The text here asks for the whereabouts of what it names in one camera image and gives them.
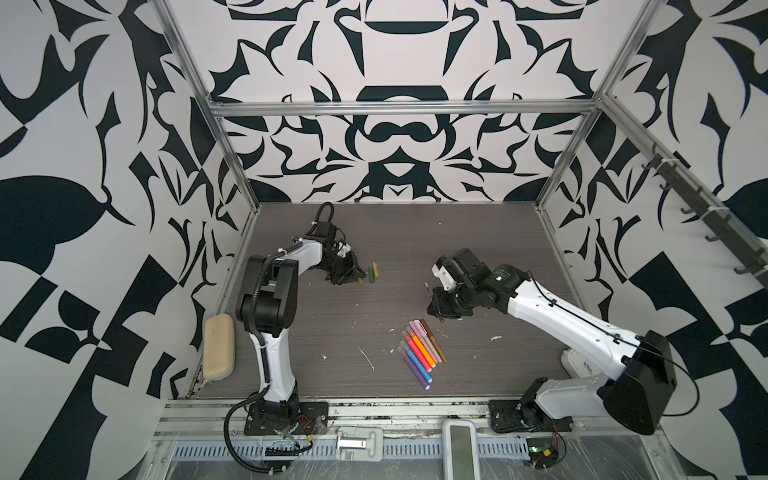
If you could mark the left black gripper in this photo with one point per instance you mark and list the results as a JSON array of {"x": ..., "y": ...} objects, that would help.
[{"x": 351, "y": 272}]

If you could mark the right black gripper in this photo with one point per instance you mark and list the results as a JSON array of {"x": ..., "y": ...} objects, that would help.
[{"x": 440, "y": 308}]

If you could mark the brown pen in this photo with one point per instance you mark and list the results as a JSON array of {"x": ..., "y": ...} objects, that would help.
[{"x": 431, "y": 337}]

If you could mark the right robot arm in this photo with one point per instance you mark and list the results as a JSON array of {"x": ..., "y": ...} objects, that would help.
[{"x": 635, "y": 375}]

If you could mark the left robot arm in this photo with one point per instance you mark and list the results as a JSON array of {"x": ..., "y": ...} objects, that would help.
[{"x": 268, "y": 302}]

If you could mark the pink cream marker pen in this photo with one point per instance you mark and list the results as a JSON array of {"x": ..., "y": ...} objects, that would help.
[{"x": 425, "y": 339}]

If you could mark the lilac marker pen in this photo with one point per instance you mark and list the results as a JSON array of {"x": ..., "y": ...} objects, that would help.
[{"x": 425, "y": 341}]

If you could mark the orange marker pen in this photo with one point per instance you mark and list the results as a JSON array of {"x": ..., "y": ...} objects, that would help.
[{"x": 422, "y": 349}]

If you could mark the red marker pen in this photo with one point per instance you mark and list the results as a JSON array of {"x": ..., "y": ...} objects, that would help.
[{"x": 419, "y": 357}]

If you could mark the purple marker pen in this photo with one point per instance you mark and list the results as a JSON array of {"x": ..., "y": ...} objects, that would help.
[{"x": 413, "y": 368}]

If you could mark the white round clock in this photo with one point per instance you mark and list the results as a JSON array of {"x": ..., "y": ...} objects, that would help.
[{"x": 576, "y": 365}]

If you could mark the beige sponge pad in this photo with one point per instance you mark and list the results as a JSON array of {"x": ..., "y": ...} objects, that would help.
[{"x": 218, "y": 359}]

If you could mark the white handheld device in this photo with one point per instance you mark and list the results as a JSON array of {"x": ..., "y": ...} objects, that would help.
[{"x": 460, "y": 450}]

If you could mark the small circuit board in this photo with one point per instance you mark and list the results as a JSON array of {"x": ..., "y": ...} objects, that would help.
[{"x": 546, "y": 453}]

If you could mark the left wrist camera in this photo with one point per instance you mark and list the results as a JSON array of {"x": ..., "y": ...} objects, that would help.
[{"x": 343, "y": 250}]

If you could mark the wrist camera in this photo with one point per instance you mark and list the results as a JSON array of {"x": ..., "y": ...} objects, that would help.
[
  {"x": 441, "y": 271},
  {"x": 343, "y": 250}
]

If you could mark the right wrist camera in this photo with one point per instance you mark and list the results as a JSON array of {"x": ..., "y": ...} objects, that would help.
[{"x": 441, "y": 271}]

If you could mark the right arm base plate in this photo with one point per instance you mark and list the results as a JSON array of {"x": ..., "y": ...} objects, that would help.
[{"x": 510, "y": 416}]

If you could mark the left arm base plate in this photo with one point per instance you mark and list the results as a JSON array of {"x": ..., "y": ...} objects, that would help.
[{"x": 266, "y": 418}]

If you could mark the white latch bracket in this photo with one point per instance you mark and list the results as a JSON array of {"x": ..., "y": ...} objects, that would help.
[{"x": 359, "y": 444}]

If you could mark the aluminium frame crossbar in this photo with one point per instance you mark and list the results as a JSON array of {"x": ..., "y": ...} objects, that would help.
[{"x": 400, "y": 107}]

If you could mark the wall hook rail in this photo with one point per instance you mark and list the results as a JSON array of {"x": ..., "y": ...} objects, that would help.
[{"x": 701, "y": 204}]

